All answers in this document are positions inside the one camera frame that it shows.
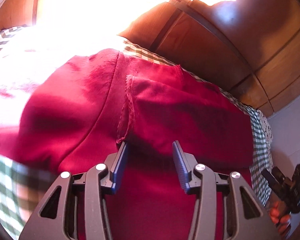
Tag person right hand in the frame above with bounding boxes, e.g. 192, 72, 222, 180
268, 201, 291, 239

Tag green white checkered bedsheet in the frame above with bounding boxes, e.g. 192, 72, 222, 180
0, 26, 273, 239

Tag red small garment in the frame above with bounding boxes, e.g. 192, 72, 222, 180
0, 49, 254, 239

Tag wooden wardrobe panels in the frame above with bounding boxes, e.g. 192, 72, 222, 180
0, 0, 300, 116

